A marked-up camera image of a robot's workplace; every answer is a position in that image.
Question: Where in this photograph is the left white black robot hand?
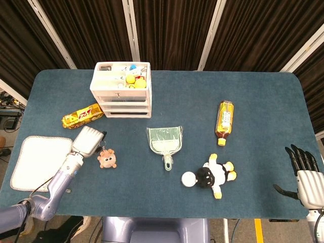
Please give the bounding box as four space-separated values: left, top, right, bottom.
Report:
72 126 107 158

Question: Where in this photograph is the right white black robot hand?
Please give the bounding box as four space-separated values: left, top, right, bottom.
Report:
272 144 324 210

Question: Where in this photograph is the small bear keychain plush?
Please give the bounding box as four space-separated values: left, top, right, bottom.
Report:
97 141 118 170

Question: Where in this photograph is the white drawer organizer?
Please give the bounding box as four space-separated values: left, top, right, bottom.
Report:
89 61 152 119

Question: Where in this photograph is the black white plush doll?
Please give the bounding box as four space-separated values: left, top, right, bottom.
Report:
196 153 237 200

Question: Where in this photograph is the yellow snack package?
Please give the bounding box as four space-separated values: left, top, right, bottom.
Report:
61 103 104 130

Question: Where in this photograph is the white cloth with stitched edge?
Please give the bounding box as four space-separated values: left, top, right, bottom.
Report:
10 135 74 192

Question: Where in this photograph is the green clear plastic dustpan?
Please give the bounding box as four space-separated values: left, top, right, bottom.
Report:
146 126 183 171

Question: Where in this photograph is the white table leg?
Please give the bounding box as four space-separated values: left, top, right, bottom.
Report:
222 219 230 243

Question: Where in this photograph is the white round ball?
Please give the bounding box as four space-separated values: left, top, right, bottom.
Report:
181 171 198 188

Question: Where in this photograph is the lavender robot torso base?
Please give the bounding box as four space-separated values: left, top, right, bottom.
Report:
101 216 211 243

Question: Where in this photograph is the blue felt table mat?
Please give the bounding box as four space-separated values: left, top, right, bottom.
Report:
0 69 318 220

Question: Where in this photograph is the tea bottle with yellow cap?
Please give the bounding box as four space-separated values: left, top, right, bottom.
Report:
215 100 235 146

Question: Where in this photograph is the dark brown pleated curtain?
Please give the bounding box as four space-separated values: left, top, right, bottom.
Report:
0 0 324 134

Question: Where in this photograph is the white frame post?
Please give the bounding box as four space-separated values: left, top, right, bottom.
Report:
197 0 227 72
279 24 324 73
0 78 28 106
121 0 141 62
27 0 77 70

